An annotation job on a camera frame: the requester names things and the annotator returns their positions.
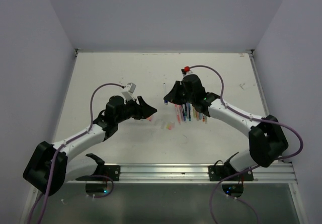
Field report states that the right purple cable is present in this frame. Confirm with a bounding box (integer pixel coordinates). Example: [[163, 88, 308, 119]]
[[190, 64, 304, 224]]

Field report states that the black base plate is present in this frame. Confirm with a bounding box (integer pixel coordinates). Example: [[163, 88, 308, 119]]
[[208, 165, 254, 181], [76, 165, 121, 181]]

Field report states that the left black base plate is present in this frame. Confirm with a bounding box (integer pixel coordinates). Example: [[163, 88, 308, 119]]
[[76, 165, 121, 181]]

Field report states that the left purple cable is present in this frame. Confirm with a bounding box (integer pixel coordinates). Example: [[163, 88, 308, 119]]
[[27, 83, 126, 224]]

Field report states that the aluminium front rail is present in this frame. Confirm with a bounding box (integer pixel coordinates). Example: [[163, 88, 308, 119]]
[[65, 162, 297, 183]]

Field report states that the yellow highlighter pen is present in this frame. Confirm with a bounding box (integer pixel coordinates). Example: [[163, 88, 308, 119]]
[[193, 107, 198, 119]]

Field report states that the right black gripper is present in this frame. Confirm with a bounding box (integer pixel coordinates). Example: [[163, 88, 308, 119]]
[[165, 80, 195, 104]]

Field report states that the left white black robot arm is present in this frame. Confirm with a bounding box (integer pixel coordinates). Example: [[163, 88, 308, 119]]
[[23, 96, 157, 196]]

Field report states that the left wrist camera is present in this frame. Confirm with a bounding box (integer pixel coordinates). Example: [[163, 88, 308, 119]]
[[121, 83, 136, 101]]

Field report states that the purple pen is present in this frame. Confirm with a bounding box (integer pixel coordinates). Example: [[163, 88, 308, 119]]
[[187, 103, 191, 121]]

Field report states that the purple cable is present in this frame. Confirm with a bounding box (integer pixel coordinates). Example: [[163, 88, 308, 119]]
[[190, 64, 304, 224], [27, 83, 126, 224]]

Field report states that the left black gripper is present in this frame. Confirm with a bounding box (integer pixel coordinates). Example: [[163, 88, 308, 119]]
[[115, 95, 156, 123]]

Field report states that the blue capped white pen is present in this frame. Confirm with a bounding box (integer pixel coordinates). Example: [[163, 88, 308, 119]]
[[163, 83, 168, 105]]

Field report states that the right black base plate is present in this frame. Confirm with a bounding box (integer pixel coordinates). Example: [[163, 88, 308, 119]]
[[208, 165, 254, 181]]

